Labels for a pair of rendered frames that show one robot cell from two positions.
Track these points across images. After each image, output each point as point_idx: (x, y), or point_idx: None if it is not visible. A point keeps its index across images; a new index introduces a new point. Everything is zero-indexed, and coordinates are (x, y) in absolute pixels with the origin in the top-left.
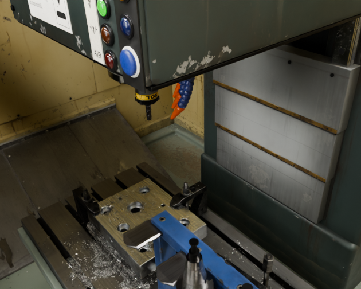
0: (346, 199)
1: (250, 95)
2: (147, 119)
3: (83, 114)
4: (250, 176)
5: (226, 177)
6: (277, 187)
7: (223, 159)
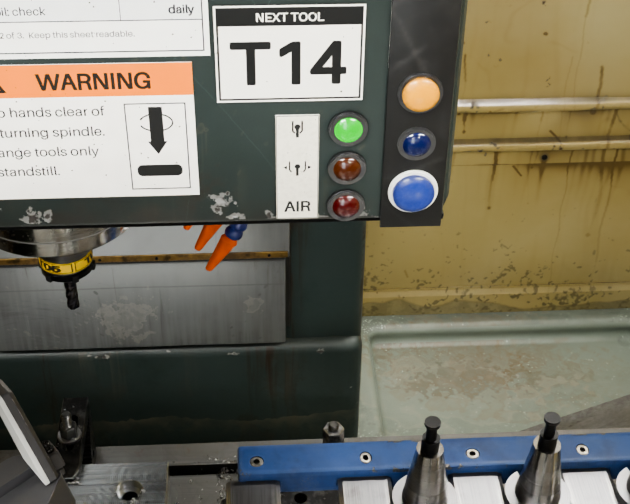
0: (321, 268)
1: None
2: (74, 308)
3: None
4: (102, 334)
5: (24, 370)
6: (178, 320)
7: (12, 333)
